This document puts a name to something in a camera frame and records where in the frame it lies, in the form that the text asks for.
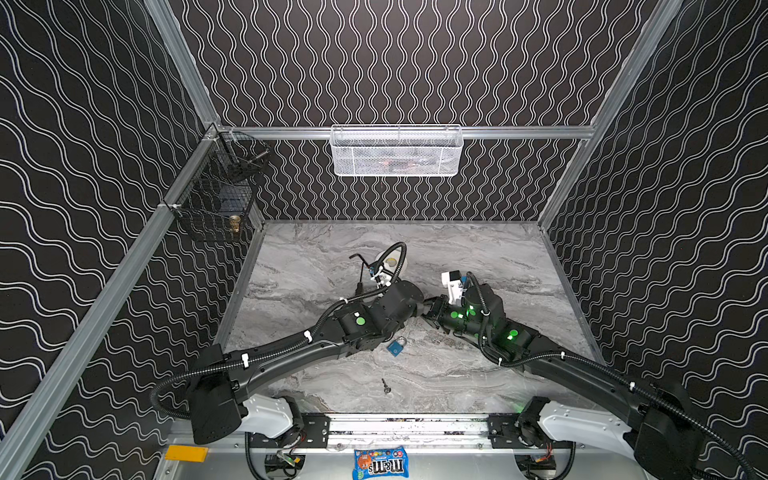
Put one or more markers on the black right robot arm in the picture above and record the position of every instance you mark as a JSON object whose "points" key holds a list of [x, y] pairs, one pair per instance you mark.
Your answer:
{"points": [[652, 422]]}

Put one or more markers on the candy bag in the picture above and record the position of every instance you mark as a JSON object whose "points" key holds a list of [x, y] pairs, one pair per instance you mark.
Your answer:
{"points": [[380, 463]]}

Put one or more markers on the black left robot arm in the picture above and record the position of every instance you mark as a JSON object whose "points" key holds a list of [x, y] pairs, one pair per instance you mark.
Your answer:
{"points": [[221, 395]]}

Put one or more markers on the white tape roll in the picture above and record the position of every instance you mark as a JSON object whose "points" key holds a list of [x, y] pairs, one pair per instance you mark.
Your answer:
{"points": [[391, 261]]}

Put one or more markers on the white wire basket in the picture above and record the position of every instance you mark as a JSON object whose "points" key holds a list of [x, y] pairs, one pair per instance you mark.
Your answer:
{"points": [[396, 150]]}

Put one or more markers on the brass padlock in basket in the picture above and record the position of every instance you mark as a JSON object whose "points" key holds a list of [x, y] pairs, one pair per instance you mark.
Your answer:
{"points": [[235, 224]]}

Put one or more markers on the large blue padlock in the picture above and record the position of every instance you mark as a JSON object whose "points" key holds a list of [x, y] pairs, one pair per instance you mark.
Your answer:
{"points": [[397, 345]]}

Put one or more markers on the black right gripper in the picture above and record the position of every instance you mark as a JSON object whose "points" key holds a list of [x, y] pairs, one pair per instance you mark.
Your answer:
{"points": [[441, 310]]}

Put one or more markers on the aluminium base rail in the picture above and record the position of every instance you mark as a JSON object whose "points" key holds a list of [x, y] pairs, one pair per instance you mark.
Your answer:
{"points": [[555, 427]]}

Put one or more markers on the black wire basket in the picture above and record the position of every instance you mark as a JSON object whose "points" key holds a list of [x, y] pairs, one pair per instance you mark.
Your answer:
{"points": [[225, 184]]}

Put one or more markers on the black hex key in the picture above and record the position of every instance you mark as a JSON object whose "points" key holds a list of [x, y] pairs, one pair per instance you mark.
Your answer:
{"points": [[358, 259]]}

